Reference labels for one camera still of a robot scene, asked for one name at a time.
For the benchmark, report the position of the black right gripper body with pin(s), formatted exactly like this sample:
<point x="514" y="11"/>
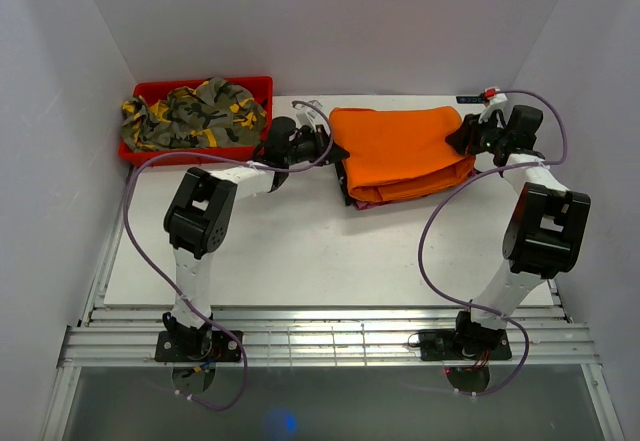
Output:
<point x="483" y="137"/>

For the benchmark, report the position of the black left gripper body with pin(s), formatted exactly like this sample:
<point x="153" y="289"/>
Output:
<point x="309" y="148"/>

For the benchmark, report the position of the black white patterned trousers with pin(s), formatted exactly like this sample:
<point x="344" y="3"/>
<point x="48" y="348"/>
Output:
<point x="342" y="181"/>

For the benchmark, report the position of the pink trousers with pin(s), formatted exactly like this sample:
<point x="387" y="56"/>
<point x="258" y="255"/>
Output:
<point x="365" y="205"/>

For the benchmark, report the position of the orange trousers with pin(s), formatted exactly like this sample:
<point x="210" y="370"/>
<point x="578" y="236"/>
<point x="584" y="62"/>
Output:
<point x="399" y="154"/>

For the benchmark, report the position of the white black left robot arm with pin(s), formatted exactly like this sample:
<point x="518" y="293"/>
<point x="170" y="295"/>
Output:
<point x="197" y="222"/>

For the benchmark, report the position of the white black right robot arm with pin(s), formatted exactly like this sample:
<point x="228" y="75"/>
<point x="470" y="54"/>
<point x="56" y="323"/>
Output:
<point x="543" y="236"/>

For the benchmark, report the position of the camouflage trousers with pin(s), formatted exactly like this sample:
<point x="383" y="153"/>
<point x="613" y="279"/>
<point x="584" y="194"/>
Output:
<point x="215" y="113"/>

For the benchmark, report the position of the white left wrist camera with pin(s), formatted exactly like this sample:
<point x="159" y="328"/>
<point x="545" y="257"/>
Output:
<point x="307" y="113"/>

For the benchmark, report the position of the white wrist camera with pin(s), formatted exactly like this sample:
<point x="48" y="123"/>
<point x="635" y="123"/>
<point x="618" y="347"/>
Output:
<point x="494" y="99"/>
<point x="307" y="113"/>

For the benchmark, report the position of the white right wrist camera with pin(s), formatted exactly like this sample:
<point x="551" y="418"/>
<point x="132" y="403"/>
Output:
<point x="494" y="99"/>

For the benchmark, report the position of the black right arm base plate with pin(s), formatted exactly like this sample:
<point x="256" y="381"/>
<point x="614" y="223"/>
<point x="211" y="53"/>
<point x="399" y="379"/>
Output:
<point x="435" y="346"/>

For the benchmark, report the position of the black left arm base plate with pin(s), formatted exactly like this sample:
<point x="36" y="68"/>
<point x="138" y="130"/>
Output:
<point x="210" y="346"/>

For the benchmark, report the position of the aluminium frame rail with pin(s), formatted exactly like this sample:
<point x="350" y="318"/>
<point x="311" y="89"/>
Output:
<point x="322" y="338"/>

